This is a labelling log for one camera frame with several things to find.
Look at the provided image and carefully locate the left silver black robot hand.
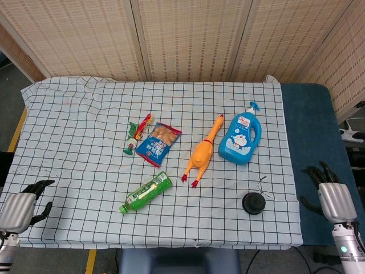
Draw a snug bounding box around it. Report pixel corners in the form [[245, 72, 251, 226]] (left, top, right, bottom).
[[0, 179, 56, 234]]

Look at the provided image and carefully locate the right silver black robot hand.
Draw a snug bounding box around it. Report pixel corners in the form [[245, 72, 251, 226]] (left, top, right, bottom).
[[299, 161, 358, 223]]

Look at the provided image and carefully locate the black round disc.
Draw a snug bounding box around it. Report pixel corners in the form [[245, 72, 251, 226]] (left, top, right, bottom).
[[241, 192, 267, 216]]

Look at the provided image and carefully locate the white power strip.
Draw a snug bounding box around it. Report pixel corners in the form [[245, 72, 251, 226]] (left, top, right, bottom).
[[339, 127, 365, 143]]

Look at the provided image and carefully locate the white black checked tablecloth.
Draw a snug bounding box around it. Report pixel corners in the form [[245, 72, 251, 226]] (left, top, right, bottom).
[[0, 74, 304, 251]]

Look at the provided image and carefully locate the blue detergent pump bottle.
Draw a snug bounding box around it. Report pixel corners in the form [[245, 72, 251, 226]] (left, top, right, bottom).
[[218, 100, 262, 166]]

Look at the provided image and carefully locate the green tea plastic bottle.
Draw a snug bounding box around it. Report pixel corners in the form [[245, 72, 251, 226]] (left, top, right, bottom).
[[119, 171, 173, 214]]

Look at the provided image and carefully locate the green red feather shuttlecock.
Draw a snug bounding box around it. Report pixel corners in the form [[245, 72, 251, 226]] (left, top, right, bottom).
[[124, 113, 152, 156]]

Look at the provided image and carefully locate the yellow rubber chicken toy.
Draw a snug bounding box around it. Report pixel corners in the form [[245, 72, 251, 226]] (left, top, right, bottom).
[[181, 114, 225, 189]]

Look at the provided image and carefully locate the blue red snack bag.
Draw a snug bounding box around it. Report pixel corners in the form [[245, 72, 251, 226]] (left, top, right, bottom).
[[135, 122, 183, 168]]

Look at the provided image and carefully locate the blue padded seat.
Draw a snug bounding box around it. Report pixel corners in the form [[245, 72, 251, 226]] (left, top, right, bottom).
[[118, 247, 242, 274]]

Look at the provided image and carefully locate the beige woven folding screen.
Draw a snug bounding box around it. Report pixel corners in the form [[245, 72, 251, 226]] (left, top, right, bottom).
[[0, 0, 365, 124]]

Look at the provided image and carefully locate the black floor cable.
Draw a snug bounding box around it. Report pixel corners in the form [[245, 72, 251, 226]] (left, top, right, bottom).
[[246, 248, 262, 272]]

